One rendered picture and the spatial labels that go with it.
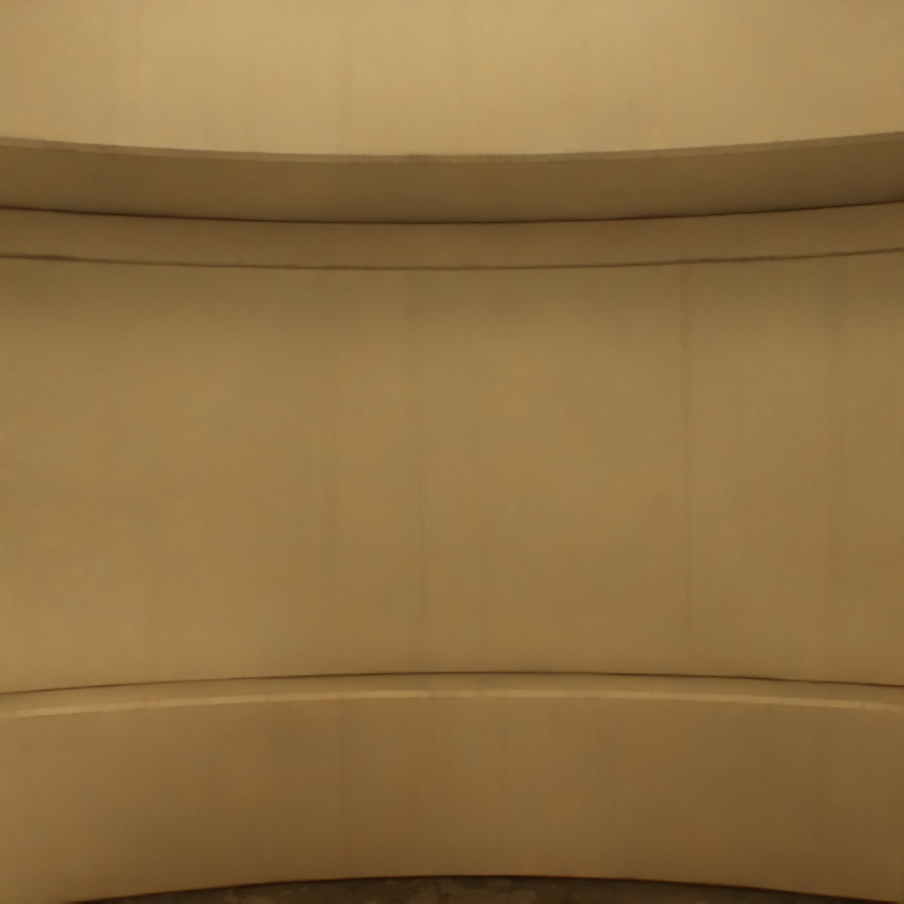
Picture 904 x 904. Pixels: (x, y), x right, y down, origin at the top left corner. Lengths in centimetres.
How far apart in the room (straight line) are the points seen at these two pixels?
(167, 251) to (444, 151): 19
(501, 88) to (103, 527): 34
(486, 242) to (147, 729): 36
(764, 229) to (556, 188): 14
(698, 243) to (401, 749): 36
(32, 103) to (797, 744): 53
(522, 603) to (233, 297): 27
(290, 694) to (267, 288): 25
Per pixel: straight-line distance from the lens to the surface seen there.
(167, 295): 49
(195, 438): 47
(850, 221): 51
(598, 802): 48
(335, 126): 40
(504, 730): 46
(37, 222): 51
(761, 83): 43
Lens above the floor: 26
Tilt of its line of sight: level
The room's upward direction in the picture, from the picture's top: straight up
